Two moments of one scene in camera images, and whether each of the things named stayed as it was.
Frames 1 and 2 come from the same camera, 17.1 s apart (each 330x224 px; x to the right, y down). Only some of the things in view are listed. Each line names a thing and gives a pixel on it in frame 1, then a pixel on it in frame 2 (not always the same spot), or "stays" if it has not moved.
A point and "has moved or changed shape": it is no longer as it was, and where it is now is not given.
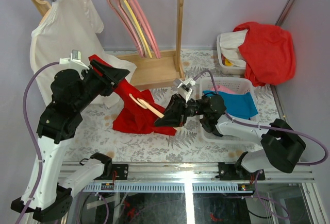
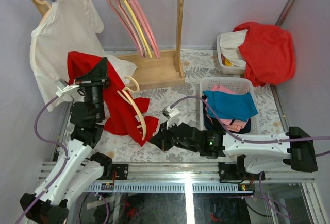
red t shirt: x=130 y=117 has moved or changed shape
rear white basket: x=225 y=69 stays
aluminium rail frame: x=188 y=178 stays
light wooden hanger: x=146 y=106 → x=123 y=92
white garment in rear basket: x=229 y=43 stays
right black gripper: x=175 y=113 → x=162 y=140
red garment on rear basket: x=269 y=53 stays
